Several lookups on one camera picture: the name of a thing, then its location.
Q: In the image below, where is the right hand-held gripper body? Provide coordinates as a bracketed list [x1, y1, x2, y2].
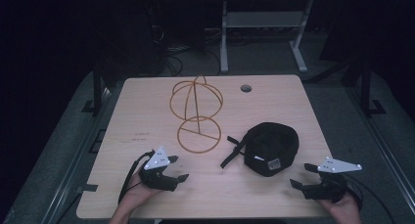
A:
[300, 157, 363, 204]

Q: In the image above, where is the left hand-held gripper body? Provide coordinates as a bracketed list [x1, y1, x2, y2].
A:
[138, 146, 179, 192]

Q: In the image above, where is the black cap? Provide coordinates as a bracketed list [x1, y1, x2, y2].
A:
[220, 121, 300, 178]

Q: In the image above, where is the gold wire hat stand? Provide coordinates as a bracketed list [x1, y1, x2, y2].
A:
[168, 74, 225, 155]

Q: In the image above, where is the person's left hand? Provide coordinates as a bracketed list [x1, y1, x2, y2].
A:
[123, 175, 163, 212]

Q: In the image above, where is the person's right hand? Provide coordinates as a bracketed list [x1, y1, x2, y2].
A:
[317, 192, 362, 224]

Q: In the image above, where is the black metal stand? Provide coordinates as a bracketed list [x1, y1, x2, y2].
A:
[81, 59, 111, 118]
[358, 51, 387, 118]

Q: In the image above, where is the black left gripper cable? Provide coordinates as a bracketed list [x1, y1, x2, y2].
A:
[117, 149, 157, 204]

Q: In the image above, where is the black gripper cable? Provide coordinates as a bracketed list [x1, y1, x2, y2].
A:
[117, 149, 157, 204]
[341, 172, 397, 224]

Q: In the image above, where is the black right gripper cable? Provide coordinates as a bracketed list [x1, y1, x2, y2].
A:
[341, 172, 397, 224]

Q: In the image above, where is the bundle of floor cables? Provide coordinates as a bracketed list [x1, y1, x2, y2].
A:
[150, 24, 223, 77]

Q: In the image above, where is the grey metal desk frame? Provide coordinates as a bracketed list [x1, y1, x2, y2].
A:
[219, 0, 315, 74]

